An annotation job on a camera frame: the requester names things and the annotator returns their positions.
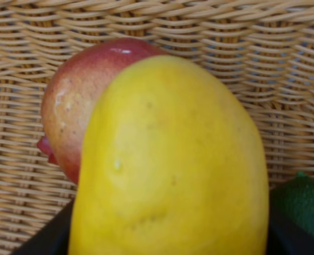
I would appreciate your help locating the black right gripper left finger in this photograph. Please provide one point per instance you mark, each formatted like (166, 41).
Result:
(53, 238)

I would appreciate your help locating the green lime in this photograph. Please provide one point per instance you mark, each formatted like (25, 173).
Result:
(295, 199)

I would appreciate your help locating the yellow mango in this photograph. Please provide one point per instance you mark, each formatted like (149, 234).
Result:
(171, 164)

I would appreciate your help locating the orange wicker basket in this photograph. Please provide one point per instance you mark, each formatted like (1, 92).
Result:
(262, 50)

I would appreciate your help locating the red pomegranate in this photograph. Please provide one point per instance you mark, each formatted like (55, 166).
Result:
(73, 91)

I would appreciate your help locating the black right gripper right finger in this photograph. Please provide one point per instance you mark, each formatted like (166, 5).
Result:
(284, 237)

